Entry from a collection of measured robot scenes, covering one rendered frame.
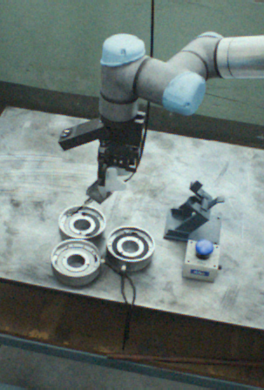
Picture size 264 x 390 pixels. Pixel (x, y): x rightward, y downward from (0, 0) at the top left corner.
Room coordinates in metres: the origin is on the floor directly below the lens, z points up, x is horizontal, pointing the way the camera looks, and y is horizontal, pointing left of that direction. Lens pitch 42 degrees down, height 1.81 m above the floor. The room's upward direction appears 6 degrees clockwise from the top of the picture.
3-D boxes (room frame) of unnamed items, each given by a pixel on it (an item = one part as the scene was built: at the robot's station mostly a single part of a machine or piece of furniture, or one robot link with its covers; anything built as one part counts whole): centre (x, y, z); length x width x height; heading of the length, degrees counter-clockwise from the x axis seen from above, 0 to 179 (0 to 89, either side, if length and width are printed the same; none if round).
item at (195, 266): (0.90, -0.17, 0.82); 0.08 x 0.07 x 0.05; 84
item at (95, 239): (0.97, 0.10, 0.82); 0.10 x 0.10 x 0.04
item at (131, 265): (0.92, -0.01, 0.82); 0.10 x 0.10 x 0.04
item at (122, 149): (0.98, 0.03, 1.07); 0.09 x 0.08 x 0.12; 84
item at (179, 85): (0.95, -0.06, 1.23); 0.11 x 0.11 x 0.08; 63
